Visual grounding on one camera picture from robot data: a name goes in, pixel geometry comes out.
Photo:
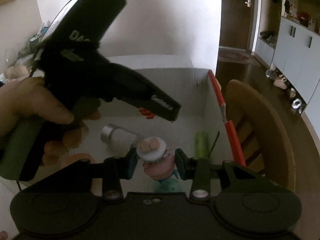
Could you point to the dark shoe pair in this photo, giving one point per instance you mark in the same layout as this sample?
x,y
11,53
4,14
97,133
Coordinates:
x,y
268,38

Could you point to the beige shoe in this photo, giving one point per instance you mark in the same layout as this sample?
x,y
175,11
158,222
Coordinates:
x,y
280,81

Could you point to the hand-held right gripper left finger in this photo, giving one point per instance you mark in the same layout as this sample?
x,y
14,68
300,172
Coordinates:
x,y
131,165

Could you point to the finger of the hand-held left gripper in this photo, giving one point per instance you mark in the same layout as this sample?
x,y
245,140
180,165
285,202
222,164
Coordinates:
x,y
160,102

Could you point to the person's left hand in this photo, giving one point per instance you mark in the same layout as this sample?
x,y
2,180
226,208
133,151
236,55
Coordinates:
x,y
30,100

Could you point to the white wall cabinet unit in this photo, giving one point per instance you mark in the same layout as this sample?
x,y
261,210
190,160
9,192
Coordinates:
x,y
295,55

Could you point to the black and white sneaker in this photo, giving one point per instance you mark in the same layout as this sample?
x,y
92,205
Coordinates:
x,y
297,102

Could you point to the red cardboard box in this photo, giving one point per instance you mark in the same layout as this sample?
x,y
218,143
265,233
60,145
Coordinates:
x,y
162,85

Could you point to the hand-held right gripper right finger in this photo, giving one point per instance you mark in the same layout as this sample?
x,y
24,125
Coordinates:
x,y
180,166

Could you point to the brown door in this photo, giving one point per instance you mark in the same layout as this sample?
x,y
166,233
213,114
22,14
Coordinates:
x,y
235,25

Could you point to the wooden chair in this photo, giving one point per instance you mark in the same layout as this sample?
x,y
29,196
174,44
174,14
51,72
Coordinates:
x,y
270,130

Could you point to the teal tissue box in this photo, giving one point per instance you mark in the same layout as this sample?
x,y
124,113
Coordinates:
x,y
36,43

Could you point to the patterned door rug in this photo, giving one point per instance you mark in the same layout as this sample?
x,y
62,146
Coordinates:
x,y
235,56

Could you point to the white bottle with silver cap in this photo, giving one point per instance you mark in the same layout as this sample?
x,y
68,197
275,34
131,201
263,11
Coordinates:
x,y
120,137

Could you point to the small teal toy figure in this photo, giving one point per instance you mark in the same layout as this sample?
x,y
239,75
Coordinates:
x,y
155,165

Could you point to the green tube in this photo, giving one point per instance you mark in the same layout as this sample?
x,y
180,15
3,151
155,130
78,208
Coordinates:
x,y
202,143

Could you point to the beige cardboard box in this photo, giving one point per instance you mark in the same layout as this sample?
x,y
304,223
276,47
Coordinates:
x,y
16,72

